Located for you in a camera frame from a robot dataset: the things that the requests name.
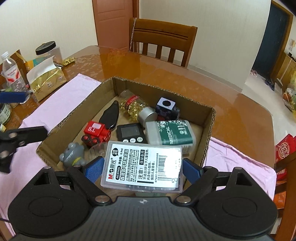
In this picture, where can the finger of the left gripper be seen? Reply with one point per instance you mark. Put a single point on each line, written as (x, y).
(12, 97)
(23, 136)

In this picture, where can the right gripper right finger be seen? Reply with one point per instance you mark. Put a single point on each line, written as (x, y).
(193, 170)

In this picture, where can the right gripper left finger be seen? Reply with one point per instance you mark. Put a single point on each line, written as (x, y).
(86, 176)

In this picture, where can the grey mouse figurine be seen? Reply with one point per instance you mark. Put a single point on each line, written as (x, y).
(73, 155)

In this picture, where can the red toy train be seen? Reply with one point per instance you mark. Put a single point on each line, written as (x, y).
(95, 133)

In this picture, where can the clear lead refill box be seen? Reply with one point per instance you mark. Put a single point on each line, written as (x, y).
(142, 168)

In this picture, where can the correction tape dispenser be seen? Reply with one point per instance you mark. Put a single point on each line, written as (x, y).
(110, 116)

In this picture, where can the black digital timer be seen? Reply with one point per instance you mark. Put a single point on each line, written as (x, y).
(131, 133)

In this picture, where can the dark blue toy train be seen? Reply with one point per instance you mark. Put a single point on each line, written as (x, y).
(167, 110)

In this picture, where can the gold capsule bottle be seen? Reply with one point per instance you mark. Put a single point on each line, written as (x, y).
(136, 107)

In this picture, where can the clear water bottle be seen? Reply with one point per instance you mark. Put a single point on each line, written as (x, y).
(13, 76)

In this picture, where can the gold tissue pack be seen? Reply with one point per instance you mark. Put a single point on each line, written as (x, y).
(45, 78)

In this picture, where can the black lid plastic jar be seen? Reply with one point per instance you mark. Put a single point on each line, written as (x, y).
(49, 49)

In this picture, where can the gold hair clip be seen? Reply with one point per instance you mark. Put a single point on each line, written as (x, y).
(68, 61)

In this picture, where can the cardboard box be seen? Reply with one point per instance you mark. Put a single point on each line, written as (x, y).
(70, 130)

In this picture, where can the red gift bag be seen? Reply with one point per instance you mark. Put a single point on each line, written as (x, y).
(285, 147)

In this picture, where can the wooden chair right side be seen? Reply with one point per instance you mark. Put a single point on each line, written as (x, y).
(286, 229)

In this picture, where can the wooden chair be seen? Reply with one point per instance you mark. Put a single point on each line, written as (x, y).
(286, 229)
(162, 34)

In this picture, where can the brown wooden door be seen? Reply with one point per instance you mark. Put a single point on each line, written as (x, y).
(111, 19)

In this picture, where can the wooden cabinet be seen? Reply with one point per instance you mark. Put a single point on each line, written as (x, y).
(284, 69)

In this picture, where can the wooden chair far side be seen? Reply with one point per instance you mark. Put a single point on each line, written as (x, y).
(162, 34)

